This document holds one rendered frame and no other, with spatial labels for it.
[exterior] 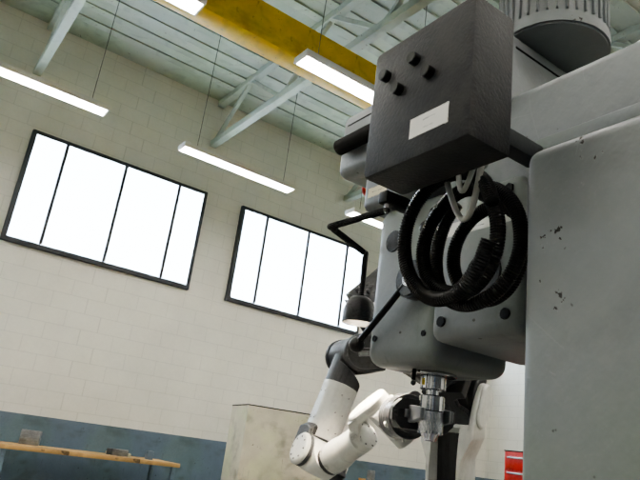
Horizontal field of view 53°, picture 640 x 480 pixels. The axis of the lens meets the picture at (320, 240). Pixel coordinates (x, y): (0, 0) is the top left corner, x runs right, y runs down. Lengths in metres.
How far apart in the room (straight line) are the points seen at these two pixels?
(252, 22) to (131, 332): 4.53
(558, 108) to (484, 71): 0.26
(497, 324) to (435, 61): 0.40
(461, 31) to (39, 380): 7.98
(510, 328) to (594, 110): 0.34
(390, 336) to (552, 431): 0.48
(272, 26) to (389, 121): 5.51
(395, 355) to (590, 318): 0.49
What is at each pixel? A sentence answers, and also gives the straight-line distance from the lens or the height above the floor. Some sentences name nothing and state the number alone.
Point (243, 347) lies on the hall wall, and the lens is 9.59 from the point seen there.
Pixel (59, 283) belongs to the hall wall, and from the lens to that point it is 8.71.
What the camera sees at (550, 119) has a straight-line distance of 1.08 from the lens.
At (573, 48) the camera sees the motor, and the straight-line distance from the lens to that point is 1.29.
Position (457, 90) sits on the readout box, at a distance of 0.83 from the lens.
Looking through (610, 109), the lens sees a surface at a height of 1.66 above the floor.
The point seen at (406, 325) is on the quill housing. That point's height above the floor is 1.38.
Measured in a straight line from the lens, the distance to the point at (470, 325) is 1.04.
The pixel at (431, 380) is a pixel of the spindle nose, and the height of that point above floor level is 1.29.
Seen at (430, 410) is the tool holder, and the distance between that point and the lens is 1.21.
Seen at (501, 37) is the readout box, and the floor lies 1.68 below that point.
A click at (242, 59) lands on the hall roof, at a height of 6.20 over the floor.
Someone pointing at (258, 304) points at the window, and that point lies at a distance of 9.69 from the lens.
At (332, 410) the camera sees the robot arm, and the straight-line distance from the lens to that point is 1.63.
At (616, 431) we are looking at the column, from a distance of 0.74.
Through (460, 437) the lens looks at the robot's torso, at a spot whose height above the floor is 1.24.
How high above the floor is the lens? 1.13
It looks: 19 degrees up
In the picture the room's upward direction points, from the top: 8 degrees clockwise
